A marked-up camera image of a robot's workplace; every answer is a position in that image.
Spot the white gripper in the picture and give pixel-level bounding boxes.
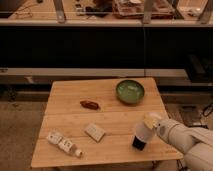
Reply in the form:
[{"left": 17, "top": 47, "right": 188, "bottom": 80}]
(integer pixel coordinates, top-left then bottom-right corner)
[{"left": 143, "top": 113, "right": 173, "bottom": 142}]

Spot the white ceramic cup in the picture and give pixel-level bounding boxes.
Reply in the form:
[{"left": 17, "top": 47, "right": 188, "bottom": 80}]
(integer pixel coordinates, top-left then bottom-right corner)
[{"left": 134, "top": 122, "right": 155, "bottom": 143}]

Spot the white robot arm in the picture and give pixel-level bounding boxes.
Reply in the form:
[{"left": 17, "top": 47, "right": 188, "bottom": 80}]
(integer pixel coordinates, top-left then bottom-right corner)
[{"left": 143, "top": 113, "right": 213, "bottom": 171}]

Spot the black eraser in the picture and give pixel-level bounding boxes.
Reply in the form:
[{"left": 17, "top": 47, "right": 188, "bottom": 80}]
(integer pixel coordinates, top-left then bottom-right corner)
[{"left": 132, "top": 137, "right": 146, "bottom": 150}]

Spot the green bowl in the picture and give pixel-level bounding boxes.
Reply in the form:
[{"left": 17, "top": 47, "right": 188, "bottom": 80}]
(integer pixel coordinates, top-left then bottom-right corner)
[{"left": 115, "top": 79, "right": 145, "bottom": 104}]

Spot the white rectangular sponge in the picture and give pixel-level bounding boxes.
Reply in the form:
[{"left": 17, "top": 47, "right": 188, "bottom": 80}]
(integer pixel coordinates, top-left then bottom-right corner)
[{"left": 84, "top": 123, "right": 105, "bottom": 142}]

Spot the brown sausage-shaped object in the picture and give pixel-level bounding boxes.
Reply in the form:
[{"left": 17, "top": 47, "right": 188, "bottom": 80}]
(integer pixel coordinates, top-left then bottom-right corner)
[{"left": 80, "top": 101, "right": 99, "bottom": 110}]

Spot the clear plastic bottle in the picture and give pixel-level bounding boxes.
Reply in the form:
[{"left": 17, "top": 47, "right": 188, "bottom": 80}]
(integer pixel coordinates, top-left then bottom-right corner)
[{"left": 46, "top": 131, "right": 82, "bottom": 157}]

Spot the red tray on shelf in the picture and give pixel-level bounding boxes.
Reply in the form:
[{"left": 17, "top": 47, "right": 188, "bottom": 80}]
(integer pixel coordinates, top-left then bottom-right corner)
[{"left": 112, "top": 0, "right": 174, "bottom": 19}]

